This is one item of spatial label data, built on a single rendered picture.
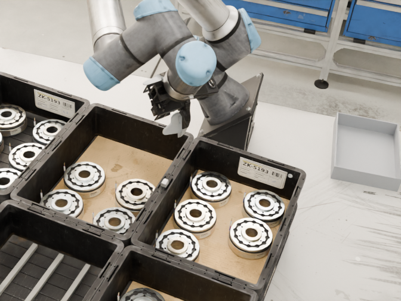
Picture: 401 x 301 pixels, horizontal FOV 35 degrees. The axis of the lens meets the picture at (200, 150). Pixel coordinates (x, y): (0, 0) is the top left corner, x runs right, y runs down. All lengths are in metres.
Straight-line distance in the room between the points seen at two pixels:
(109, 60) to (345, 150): 1.02
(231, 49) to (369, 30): 1.72
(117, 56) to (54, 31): 2.58
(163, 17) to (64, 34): 2.59
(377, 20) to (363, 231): 1.74
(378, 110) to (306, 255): 1.89
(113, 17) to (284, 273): 0.77
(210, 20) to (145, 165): 0.42
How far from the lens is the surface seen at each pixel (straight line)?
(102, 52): 1.27
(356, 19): 3.38
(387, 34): 3.42
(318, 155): 2.02
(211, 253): 1.50
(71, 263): 1.48
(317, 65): 3.50
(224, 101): 1.83
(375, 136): 2.15
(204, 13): 1.70
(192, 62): 1.18
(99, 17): 1.37
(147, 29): 1.23
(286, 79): 3.57
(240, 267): 1.49
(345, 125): 2.15
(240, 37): 1.76
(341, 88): 3.60
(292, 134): 2.07
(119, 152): 1.73
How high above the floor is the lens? 1.99
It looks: 41 degrees down
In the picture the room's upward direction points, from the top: 7 degrees clockwise
